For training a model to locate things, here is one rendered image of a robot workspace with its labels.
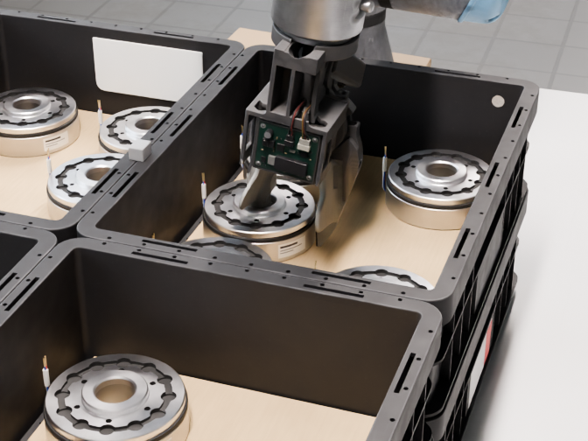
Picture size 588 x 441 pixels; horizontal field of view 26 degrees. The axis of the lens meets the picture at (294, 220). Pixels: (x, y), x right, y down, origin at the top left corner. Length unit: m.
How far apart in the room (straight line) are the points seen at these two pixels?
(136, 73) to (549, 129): 0.58
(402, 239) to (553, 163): 0.47
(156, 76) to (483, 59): 2.36
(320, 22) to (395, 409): 0.33
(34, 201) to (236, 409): 0.37
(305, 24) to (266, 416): 0.30
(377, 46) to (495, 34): 2.32
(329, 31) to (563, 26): 2.94
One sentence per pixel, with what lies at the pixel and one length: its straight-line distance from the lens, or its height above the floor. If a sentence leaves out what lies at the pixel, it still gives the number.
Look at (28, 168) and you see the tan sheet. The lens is 1.31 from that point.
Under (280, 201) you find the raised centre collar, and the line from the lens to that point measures 1.15.
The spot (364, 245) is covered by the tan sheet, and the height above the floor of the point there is 0.83.
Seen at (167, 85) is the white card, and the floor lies 0.88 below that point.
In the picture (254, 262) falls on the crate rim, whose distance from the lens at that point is 0.94.
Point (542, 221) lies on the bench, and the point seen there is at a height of 0.70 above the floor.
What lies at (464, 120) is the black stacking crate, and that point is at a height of 0.88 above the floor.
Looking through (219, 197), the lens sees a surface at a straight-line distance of 1.17.
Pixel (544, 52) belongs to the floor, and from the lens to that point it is 3.72.
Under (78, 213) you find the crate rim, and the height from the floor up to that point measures 0.93.
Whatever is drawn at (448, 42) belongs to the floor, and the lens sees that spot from 3.75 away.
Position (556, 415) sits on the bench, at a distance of 1.19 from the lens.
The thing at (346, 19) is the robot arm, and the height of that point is 1.07.
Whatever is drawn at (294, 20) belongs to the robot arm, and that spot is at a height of 1.07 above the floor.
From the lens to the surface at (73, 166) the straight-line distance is 1.24.
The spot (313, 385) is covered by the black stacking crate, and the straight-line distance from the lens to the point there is 0.96.
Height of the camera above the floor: 1.44
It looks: 31 degrees down
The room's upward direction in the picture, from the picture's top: straight up
